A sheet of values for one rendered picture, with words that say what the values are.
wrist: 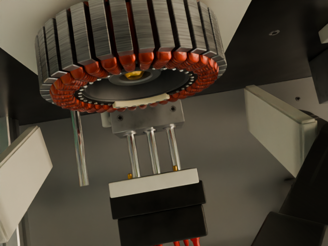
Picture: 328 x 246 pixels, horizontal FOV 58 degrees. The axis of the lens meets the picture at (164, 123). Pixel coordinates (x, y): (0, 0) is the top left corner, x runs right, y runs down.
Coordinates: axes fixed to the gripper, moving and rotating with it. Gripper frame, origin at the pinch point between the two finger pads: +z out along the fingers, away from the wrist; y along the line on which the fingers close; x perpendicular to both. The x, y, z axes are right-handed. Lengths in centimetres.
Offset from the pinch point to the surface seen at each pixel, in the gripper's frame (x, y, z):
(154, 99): 0.9, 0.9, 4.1
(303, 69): -3.3, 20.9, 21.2
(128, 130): -3.8, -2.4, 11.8
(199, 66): 3.7, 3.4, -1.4
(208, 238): -23.2, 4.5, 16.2
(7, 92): 2.1, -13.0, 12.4
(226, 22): 5.3, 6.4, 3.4
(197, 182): -4.3, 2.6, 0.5
